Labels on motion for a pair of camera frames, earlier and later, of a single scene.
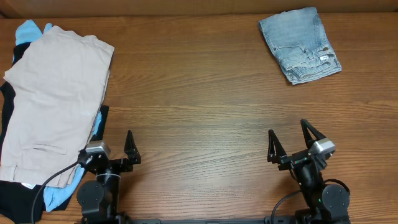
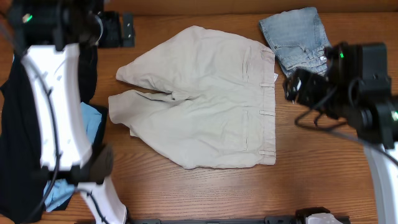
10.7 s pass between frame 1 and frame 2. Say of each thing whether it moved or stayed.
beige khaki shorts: moved
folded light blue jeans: stayed
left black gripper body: moved
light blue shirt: stayed
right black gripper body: moved
